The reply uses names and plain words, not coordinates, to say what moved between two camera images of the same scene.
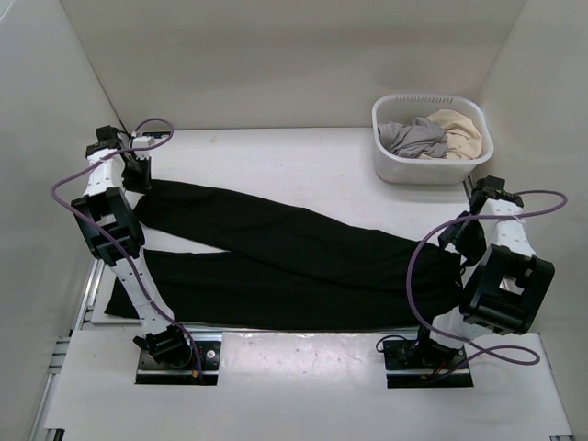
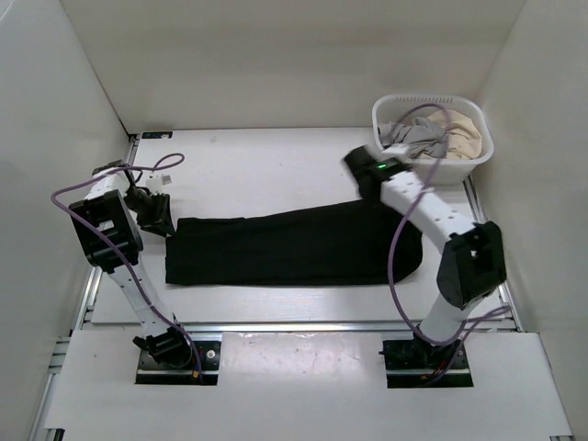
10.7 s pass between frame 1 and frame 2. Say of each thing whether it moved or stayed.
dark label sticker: stayed
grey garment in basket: stayed
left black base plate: stayed
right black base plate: stayed
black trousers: moved
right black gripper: moved
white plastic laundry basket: stayed
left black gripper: moved
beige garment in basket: stayed
